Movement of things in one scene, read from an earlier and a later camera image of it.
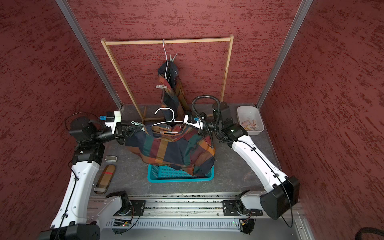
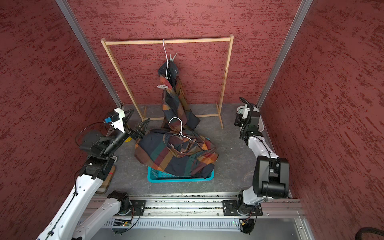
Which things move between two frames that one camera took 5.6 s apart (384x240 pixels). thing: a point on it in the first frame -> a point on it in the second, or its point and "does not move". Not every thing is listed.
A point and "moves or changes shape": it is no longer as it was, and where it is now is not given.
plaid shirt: [181, 146] moves or changes shape
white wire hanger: [167, 121] -> [181, 132]
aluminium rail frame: [195, 219] does not move
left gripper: [119, 134] -> [139, 132]
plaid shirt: [174, 101] does not move
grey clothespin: [171, 59] does not move
